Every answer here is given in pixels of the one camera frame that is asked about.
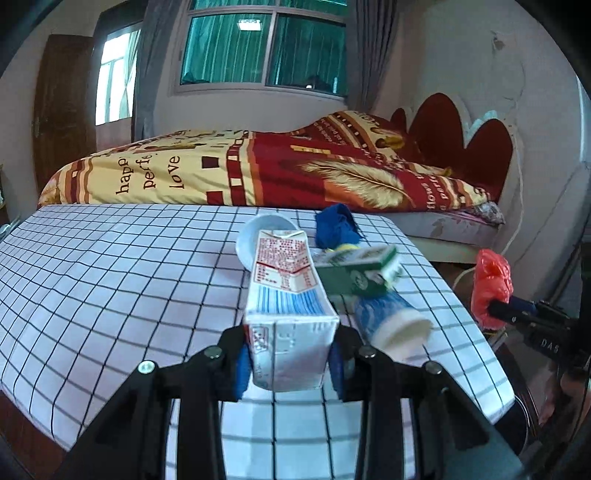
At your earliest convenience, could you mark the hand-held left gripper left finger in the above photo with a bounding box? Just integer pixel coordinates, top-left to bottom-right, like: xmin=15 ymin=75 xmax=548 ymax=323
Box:
xmin=51 ymin=325 xmax=254 ymax=480

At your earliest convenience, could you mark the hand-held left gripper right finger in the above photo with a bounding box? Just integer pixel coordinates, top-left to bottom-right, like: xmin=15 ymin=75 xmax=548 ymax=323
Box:
xmin=329 ymin=325 xmax=525 ymax=480

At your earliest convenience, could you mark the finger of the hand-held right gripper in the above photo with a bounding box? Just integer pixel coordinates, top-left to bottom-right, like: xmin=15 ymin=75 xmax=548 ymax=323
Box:
xmin=510 ymin=296 xmax=571 ymax=320
xmin=489 ymin=299 xmax=533 ymax=326

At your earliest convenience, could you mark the red plastic bag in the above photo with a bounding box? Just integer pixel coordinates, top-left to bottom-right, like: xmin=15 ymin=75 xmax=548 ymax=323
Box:
xmin=471 ymin=249 xmax=514 ymax=330

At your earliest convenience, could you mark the white and blue milk carton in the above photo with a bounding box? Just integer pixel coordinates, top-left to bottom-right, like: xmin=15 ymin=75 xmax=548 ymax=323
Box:
xmin=243 ymin=229 xmax=340 ymax=392

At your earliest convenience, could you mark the blue and white paper bowl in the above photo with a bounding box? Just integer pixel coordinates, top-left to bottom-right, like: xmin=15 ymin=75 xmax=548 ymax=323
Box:
xmin=235 ymin=213 xmax=296 ymax=268

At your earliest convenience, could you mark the beige bed base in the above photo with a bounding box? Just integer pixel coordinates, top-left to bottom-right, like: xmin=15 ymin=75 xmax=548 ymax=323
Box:
xmin=416 ymin=233 xmax=497 ymax=264

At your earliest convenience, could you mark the green cardboard box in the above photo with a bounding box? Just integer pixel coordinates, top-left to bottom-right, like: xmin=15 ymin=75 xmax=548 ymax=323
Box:
xmin=314 ymin=246 xmax=402 ymax=297

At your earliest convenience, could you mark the lilac floral bed sheet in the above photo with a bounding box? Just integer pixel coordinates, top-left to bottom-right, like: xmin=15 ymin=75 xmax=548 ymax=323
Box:
xmin=406 ymin=203 xmax=506 ymax=241

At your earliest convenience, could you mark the blue cloth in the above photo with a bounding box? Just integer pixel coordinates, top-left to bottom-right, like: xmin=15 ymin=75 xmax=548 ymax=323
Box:
xmin=315 ymin=204 xmax=362 ymax=250

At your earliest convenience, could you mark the white checked tablecloth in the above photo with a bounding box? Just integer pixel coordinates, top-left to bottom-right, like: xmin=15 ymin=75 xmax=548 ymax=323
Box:
xmin=0 ymin=203 xmax=515 ymax=480

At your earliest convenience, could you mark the red heart-shaped headboard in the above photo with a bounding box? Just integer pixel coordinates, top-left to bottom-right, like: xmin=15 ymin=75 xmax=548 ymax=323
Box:
xmin=390 ymin=90 xmax=522 ymax=204

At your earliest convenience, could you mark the bed with patterned blanket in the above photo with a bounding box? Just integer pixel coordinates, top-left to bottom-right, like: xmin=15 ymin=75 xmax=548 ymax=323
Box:
xmin=38 ymin=110 xmax=492 ymax=213

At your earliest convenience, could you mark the grey curtain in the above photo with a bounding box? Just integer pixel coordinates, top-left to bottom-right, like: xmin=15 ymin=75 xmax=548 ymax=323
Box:
xmin=131 ymin=0 xmax=192 ymax=139
xmin=346 ymin=0 xmax=407 ymax=116

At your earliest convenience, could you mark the brown wooden door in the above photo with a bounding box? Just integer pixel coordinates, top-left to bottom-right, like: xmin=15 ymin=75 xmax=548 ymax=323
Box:
xmin=33 ymin=34 xmax=98 ymax=190

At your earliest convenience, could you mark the narrow bright window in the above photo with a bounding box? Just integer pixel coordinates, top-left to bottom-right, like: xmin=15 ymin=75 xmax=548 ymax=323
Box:
xmin=95 ymin=28 xmax=141 ymax=126

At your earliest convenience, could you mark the large window with green curtain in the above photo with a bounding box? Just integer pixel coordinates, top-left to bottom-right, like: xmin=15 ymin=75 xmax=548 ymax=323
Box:
xmin=173 ymin=0 xmax=349 ymax=97

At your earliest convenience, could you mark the white cable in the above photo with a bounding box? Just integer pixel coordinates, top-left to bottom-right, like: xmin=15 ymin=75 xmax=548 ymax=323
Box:
xmin=455 ymin=152 xmax=525 ymax=287

